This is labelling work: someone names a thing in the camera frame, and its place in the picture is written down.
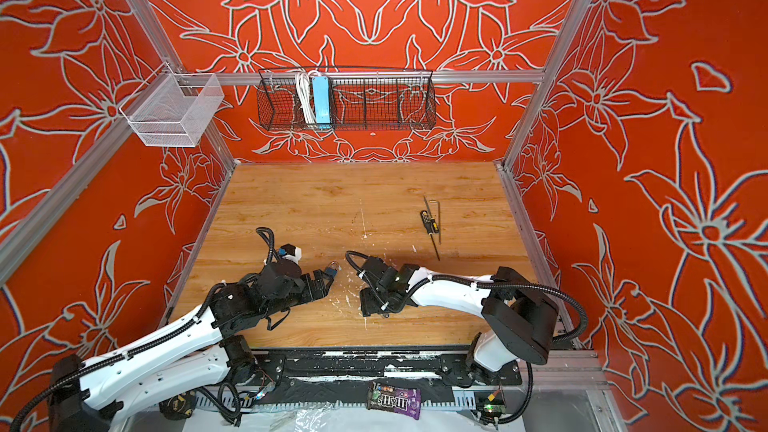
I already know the blue padlock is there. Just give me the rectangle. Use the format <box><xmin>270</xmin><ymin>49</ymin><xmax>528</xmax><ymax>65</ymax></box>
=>
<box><xmin>325</xmin><ymin>261</ymin><xmax>340</xmax><ymax>277</ymax></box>

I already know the black wire basket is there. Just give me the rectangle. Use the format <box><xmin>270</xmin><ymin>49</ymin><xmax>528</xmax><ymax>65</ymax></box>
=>
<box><xmin>256</xmin><ymin>67</ymin><xmax>437</xmax><ymax>132</ymax></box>

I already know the black yellow tape measure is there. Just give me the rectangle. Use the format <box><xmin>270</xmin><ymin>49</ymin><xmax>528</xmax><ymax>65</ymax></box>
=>
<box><xmin>158</xmin><ymin>391</ymin><xmax>197</xmax><ymax>421</ymax></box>

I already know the blue white box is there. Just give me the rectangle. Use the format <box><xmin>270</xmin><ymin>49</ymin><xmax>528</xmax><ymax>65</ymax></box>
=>
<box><xmin>312</xmin><ymin>75</ymin><xmax>331</xmax><ymax>129</ymax></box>

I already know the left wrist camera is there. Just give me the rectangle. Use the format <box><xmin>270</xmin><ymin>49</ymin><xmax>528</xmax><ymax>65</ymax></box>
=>
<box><xmin>277</xmin><ymin>244</ymin><xmax>302</xmax><ymax>264</ymax></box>

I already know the white cable bundle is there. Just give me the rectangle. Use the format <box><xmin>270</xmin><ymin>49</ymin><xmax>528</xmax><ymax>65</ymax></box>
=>
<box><xmin>295</xmin><ymin>71</ymin><xmax>318</xmax><ymax>126</ymax></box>

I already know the thin metal rod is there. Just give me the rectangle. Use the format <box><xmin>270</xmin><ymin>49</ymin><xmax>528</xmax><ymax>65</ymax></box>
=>
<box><xmin>435</xmin><ymin>200</ymin><xmax>442</xmax><ymax>244</ymax></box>

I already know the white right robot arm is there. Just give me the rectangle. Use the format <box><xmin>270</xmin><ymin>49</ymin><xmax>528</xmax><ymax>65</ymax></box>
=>
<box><xmin>345</xmin><ymin>250</ymin><xmax>589</xmax><ymax>373</ymax></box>

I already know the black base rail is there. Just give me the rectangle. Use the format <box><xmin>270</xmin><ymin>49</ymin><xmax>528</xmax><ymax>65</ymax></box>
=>
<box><xmin>239</xmin><ymin>345</ymin><xmax>523</xmax><ymax>410</ymax></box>

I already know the purple candy bag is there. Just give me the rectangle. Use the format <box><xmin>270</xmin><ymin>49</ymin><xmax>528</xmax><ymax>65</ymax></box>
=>
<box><xmin>365</xmin><ymin>381</ymin><xmax>422</xmax><ymax>420</ymax></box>

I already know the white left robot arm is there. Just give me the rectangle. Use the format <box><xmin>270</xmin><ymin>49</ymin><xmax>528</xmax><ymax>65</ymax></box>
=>
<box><xmin>10</xmin><ymin>227</ymin><xmax>339</xmax><ymax>431</ymax></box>

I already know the clear plastic sheet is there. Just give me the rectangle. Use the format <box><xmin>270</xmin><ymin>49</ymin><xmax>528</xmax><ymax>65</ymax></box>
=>
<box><xmin>251</xmin><ymin>405</ymin><xmax>358</xmax><ymax>431</ymax></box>

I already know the clear mesh basket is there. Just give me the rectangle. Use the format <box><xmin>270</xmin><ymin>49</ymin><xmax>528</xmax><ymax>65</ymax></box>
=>
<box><xmin>119</xmin><ymin>74</ymin><xmax>224</xmax><ymax>148</ymax></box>

